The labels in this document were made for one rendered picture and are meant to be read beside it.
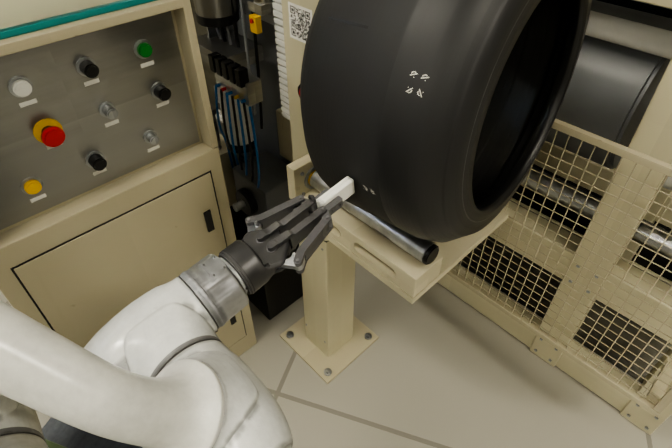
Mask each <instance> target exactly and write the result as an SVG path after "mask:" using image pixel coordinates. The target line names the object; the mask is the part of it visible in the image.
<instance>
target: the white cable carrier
mask: <svg viewBox="0 0 672 448"><path fill-rule="evenodd" d="M273 1H275V2H273V3H272V5H273V8H274V10H273V15H274V16H276V17H274V22H275V23H277V24H275V25H274V27H275V30H277V31H275V37H277V38H275V41H276V44H278V45H276V49H277V50H278V52H277V57H279V58H277V62H278V63H279V64H278V70H280V71H278V73H279V76H281V77H279V81H280V82H281V83H279V86H280V88H281V89H280V99H281V105H283V106H281V109H282V116H283V117H285V118H287V119H288V120H290V111H289V97H288V84H287V70H286V56H285V43H284V29H283V15H282V2H281V0H273Z"/></svg>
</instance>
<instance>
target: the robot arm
mask: <svg viewBox="0 0 672 448"><path fill-rule="evenodd" d="M354 193H355V188H354V180H353V179H352V178H350V177H349V176H347V177H345V178H344V179H343V180H341V181H340V182H339V183H337V184H336V185H335V186H333V187H332V188H331V189H325V190H323V191H322V192H321V193H319V194H318V195H317V196H315V197H314V195H308V198H309V199H307V198H305V197H304V196H303V195H299V196H297V197H295V198H293V199H291V200H288V201H286V202H284V203H282V204H280V205H278V206H276V207H274V208H272V209H270V210H268V211H266V212H264V213H262V214H260V215H255V216H250V217H247V218H246V219H245V222H246V225H247V229H248V232H247V233H246V234H245V235H244V237H243V239H242V240H236V241H234V242H233V243H232V244H230V245H229V246H228V247H226V248H225V249H223V250H222V251H221V252H220V253H219V256H218V257H219V258H218V257H217V256H216V255H214V254H208V255H207V256H205V257H204V258H203V259H201V260H200V261H199V262H197V263H196V264H194V265H193V266H192V267H190V268H189V269H188V270H186V271H184V272H182V273H181V275H179V276H178V277H176V278H175V279H173V280H172V281H170V282H168V283H165V284H163V285H160V286H157V287H155V288H153V289H152V290H150V291H148V292H147V293H145V294H143V295H142V296H141V297H139V298H138V299H136V300H135V301H133V302H132V303H131V304H129V305H128V306H127V307H125V308H124V309H123V310H121V311H120V312H119V313H118V314H117V315H115V316H114V317H113V318H112V319H111V320H110V321H109V322H107V323H106V324H105V325H104V326H103V327H102V328H101V329H100V330H99V331H98V332H97V333H96V334H95V335H94V336H93V337H92V338H91V340H90V341H89V342H88V343H87V344H86V346H85V347H84V348H83V347H81V346H79V345H77V344H76V343H74V342H72V341H70V340H69V339H67V338H65V337H64V336H62V335H60V334H58V333H57V332H55V331H53V330H51V329H50V328H48V327H46V326H45V325H43V324H41V323H39V322H38V321H36V320H34V319H32V318H31V317H29V316H27V315H26V314H24V313H22V312H20V311H19V310H17V309H15V308H13V307H12V306H10V305H8V304H7V303H5V302H3V301H1V300H0V448H49V447H48V445H47V443H46V441H45V438H44V435H43V432H42V428H41V424H40V421H39V419H38V416H37V413H36V410H37V411H39V412H41V413H43V414H46V415H48V416H50V417H52V418H55V419H57V420H59V421H61V422H64V423H66V424H68V425H71V426H73V427H76V428H78V429H80V430H83V431H86V432H88V433H91V434H94V435H97V436H100V437H103V438H106V439H110V440H114V441H117V442H121V443H126V444H131V445H136V446H141V447H142V448H292V445H293V438H292V434H291V430H290V427H289V424H288V422H287V419H286V417H285V415H284V413H283V411H282V409H281V407H280V405H279V404H278V402H277V400H276V399H275V398H274V396H273V395H272V394H271V392H270V391H269V390H268V389H267V387H266V386H265V385H264V384H263V382H262V381H261V380H260V379H259V378H258V377H257V375H256V374H255V373H254V372H253V371H252V370H251V369H250V368H249V367H248V366H247V365H246V364H245V363H244V362H243V361H242V360H241V359H240V358H239V357H238V356H237V355H236V354H234V353H233V352H232V351H230V350H229V349H228V348H227V347H226V346H225V345H224V344H223V343H222V342H221V340H220V339H219V338H218V336H217V334H216V333H215V332H216V331H217V330H218V329H219V328H220V327H222V326H224V325H225V323H226V322H227V321H228V320H230V319H231V318H232V317H233V316H235V315H236V314H237V313H238V312H239V311H241V310H242V309H243V308H244V307H246V306H247V305H248V303H249V299H248V296H247V294H248V295H252V294H254V293H255V292H256V291H257V290H258V289H260V288H261V287H262V286H263V285H265V284H266V283H267V282H268V281H269V279H270V278H271V277H272V276H273V275H274V274H276V273H279V272H282V271H283V270H284V269H285V268H287V269H295V270H296V272H297V273H298V274H302V273H303V272H304V270H305V267H306V264H307V261H308V260H309V258H310V257H311V256H312V255H313V253H314V252H315V251H316V250H317V248H318V247H319V246H320V244H321V243H322V242H323V241H324V239H325V238H326V237H327V235H328V234H329V233H330V232H331V230H332V229H333V222H332V216H331V215H332V214H334V213H335V212H336V211H337V210H339V209H340V208H341V207H342V206H343V202H344V201H345V200H346V199H347V198H349V197H350V196H351V195H352V194H354ZM305 238H306V239H305ZM304 239H305V240H304ZM303 240H304V241H303ZM301 241H303V242H302V244H301V245H300V246H299V248H298V249H297V251H296V253H292V256H291V257H290V258H289V255H290V253H291V252H292V251H293V250H294V249H296V247H297V245H298V244H299V243H300V242H301Z"/></svg>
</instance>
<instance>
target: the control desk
mask: <svg viewBox="0 0 672 448"><path fill-rule="evenodd" d="M234 241H236V235H235V230H234V224H233V219H232V214H231V209H230V204H229V199H228V194H227V189H226V184H225V179H224V174H223V169H222V163H221V158H220V153H219V148H218V141H217V136H216V131H215V126H214V121H213V116H212V110H211V105H210V100H209V95H208V90H207V85H206V80H205V75H204V70H203V65H202V59H201V54H200V49H199V44H198V39H197V34H196V29H195V24H194V19H193V14H192V8H191V3H190V0H155V1H151V2H147V3H143V4H139V5H136V6H132V7H128V8H124V9H120V10H116V11H112V12H108V13H104V14H100V15H96V16H92V17H88V18H84V19H80V20H76V21H72V22H68V23H64V24H60V25H56V26H52V27H48V28H44V29H40V30H36V31H33V32H29V33H25V34H21V35H17V36H13V37H9V38H5V39H1V40H0V291H1V293H2V294H3V295H4V297H5V298H6V299H7V301H8V302H9V303H10V305H11V306H12V307H13V308H15V309H17V310H19V311H20V312H22V313H24V314H26V315H27V316H29V317H31V318H32V319H34V320H36V321H38V322H39V323H41V324H43V325H45V326H46V327H48V328H50V329H51V330H53V331H55V332H57V333H58V334H60V335H62V336H64V337H65V338H67V339H69V340H70V341H72V342H74V343H76V344H77V345H79V346H81V347H83V348H84V347H85V346H86V344H87V343H88V342H89V341H90V340H91V338H92V337H93V336H94V335H95V334H96V333H97V332H98V331H99V330H100V329H101V328H102V327H103V326H104V325H105V324H106V323H107V322H109V321H110V320H111V319H112V318H113V317H114V316H115V315H117V314H118V313H119V312H120V311H121V310H123V309H124V308H125V307H127V306H128V305H129V304H131V303H132V302H133V301H135V300H136V299H138V298H139V297H141V296H142V295H143V294H145V293H147V292H148V291H150V290H152V289H153V288H155V287H157V286H160V285H163V284H165V283H168V282H170V281H172V280H173V279H175V278H176V277H178V276H179V275H181V273H182V272H184V271H186V270H188V269H189V268H190V267H192V266H193V265H194V264H196V263H197V262H199V261H200V260H201V259H203V258H204V257H205V256H207V255H208V254H214V255H216V256H217V257H218V256H219V253H220V252H221V251H222V250H223V249H225V248H226V247H228V246H229V245H230V244H232V243H233V242H234ZM218 258H219V257H218ZM215 333H216V334H217V336H218V338H219V339H220V340H221V342H222V343H223V344H224V345H225V346H226V347H227V348H228V349H229V350H230V351H232V352H233V353H234V354H236V355H237V356H238V357H239V356H240V355H242V354H243V353H244V352H246V351H247V350H248V349H250V348H251V347H252V346H253V345H255V344H256V343H257V341H256V336H255V331H254V326H253V321H252V316H251V311H250V306H249V303H248V305H247V306H246V307H244V308H243V309H242V310H241V311H239V312H238V313H237V314H236V315H235V316H233V317H232V318H231V319H230V320H228V321H227V322H226V323H225V325H224V326H222V327H220V328H219V329H218V330H217V331H216V332H215Z"/></svg>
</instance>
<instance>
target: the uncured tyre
mask: <svg viewBox="0 0 672 448"><path fill-rule="evenodd" d="M591 5H592V0H319V2H318V4H317V7H316V10H315V13H314V15H313V18H312V21H311V25H310V28H309V32H308V36H307V40H306V44H305V49H304V54H303V61H302V68H301V80H300V104H301V114H302V122H303V129H304V136H305V141H306V146H307V149H308V153H309V156H310V159H311V161H312V163H313V166H314V168H315V170H316V171H317V173H318V175H319V176H320V177H321V179H322V180H323V181H324V182H325V183H326V184H327V185H328V186H329V187H330V188H332V187H333V186H335V185H336V184H337V183H339V182H340V181H341V180H343V179H344V178H345V177H347V176H349V177H350V178H352V179H353V180H354V188H355V193H354V194H352V195H351V196H350V197H349V198H347V199H346V200H345V201H347V202H349V203H351V204H353V205H355V206H357V207H359V208H360V209H362V210H364V211H366V212H368V213H370V214H372V215H374V216H376V217H378V218H380V219H382V220H384V221H386V222H388V223H390V224H391V225H393V226H395V227H397V228H399V229H401V230H403V231H405V232H407V233H409V234H411V235H413V236H415V237H417V238H419V239H424V240H429V241H434V242H440V243H443V242H448V241H451V240H455V239H458V238H461V237H464V236H468V235H471V234H474V233H476V232H478V231H480V230H481V229H483V228H484V227H485V226H487V225H488V224H489V223H490V222H491V221H492V220H493V219H494V218H495V217H496V216H497V215H498V214H499V213H500V212H501V211H502V209H503V208H504V207H505V206H506V204H507V203H508V202H509V200H510V199H511V198H512V196H513V195H514V194H515V192H516V191H517V189H518V188H519V186H520V185H521V183H522V181H523V180H524V178H525V177H526V175H527V173H528V172H529V170H530V168H531V166H532V165H533V163H534V161H535V159H536V157H537V156H538V154H539V152H540V150H541V148H542V146H543V144H544V142H545V140H546V138H547V136H548V134H549V132H550V130H551V127H552V125H553V123H554V121H555V119H556V116H557V114H558V112H559V109H560V107H561V104H562V102H563V99H564V97H565V94H566V92H567V89H568V87H569V84H570V81H571V78H572V75H573V73H574V70H575V67H576V64H577V60H578V57H579V54H580V51H581V47H582V44H583V40H584V36H585V33H586V29H587V24H588V20H589V15H590V10H591ZM329 16H331V17H335V18H339V19H343V20H347V21H350V22H354V23H358V24H362V25H366V26H368V29H365V28H361V27H358V26H354V25H350V24H346V23H342V22H338V21H335V20H331V19H329ZM411 65H413V66H416V67H419V68H423V69H426V70H430V71H433V75H432V78H431V81H430V84H429V87H428V90H427V94H426V97H425V101H424V102H421V101H418V100H414V99H411V98H407V97H404V96H402V95H403V91H404V87H405V84H406V80H407V77H408V73H409V70H410V67H411ZM360 181H361V182H363V183H365V184H367V185H369V186H371V187H373V188H376V193H377V197H378V198H376V197H374V196H372V195H370V194H368V193H365V192H363V190H362V186H361V182H360Z"/></svg>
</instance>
